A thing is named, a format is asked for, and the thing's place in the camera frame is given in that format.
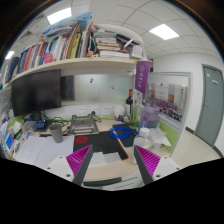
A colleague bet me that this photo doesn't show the purple pennant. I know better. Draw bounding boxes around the purple pennant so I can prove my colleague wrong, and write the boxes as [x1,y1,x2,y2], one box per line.
[134,60,153,94]

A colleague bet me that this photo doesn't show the black cables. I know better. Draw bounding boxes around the black cables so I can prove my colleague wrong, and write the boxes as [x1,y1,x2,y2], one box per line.
[43,114,73,133]

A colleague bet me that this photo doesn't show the white paper sheets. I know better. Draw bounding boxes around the white paper sheets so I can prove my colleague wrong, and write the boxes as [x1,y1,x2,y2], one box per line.
[14,134,76,169]

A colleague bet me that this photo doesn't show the coiled blue cable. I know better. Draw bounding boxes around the coiled blue cable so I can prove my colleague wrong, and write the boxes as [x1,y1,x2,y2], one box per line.
[108,125,134,140]

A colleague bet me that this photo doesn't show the purple water pitcher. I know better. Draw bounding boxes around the purple water pitcher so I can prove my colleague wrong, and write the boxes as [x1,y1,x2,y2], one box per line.
[139,103,161,130]

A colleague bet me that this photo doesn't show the white jar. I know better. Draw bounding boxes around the white jar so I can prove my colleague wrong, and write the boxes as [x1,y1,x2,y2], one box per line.
[113,104,126,120]

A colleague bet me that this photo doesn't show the black computer monitor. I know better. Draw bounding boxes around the black computer monitor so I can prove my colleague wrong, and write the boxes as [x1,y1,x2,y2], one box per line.
[10,69,63,123]

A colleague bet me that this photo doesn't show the ceiling lights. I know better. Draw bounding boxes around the ceiling lights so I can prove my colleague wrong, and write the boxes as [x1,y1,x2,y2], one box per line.
[4,7,180,60]

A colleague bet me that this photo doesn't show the green translucent cup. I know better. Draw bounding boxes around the green translucent cup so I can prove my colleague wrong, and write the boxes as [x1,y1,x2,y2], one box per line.
[129,104,141,128]

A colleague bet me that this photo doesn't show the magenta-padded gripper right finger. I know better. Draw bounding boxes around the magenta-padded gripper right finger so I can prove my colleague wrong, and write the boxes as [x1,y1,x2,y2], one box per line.
[133,144,183,187]

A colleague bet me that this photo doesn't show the group photo poster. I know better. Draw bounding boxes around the group photo poster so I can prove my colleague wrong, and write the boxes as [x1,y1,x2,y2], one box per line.
[144,81,188,123]

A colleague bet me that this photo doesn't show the flat round red coaster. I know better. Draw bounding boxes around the flat round red coaster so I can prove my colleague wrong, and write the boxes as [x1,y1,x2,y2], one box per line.
[74,135,89,145]

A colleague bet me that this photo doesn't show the dark blue pad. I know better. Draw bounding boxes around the dark blue pad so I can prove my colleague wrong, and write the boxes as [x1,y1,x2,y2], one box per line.
[113,123,138,148]

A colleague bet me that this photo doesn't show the grey ribbed cup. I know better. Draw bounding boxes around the grey ribbed cup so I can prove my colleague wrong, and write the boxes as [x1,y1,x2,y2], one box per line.
[48,123,64,144]

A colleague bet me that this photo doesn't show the dark wine bottle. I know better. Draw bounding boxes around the dark wine bottle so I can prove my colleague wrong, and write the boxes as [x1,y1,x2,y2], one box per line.
[125,89,134,116]

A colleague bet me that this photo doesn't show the white wall socket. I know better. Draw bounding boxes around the white wall socket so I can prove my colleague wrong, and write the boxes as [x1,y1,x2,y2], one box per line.
[101,105,113,116]
[75,106,88,117]
[89,105,100,116]

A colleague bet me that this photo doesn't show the clear plastic box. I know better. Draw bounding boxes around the clear plastic box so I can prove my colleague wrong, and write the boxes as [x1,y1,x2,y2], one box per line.
[21,120,37,134]

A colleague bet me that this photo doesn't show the grey door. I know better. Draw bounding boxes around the grey door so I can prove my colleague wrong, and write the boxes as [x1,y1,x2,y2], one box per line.
[194,63,224,148]

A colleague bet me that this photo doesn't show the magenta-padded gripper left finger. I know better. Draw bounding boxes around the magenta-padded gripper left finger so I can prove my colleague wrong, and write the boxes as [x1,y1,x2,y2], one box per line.
[44,144,95,187]

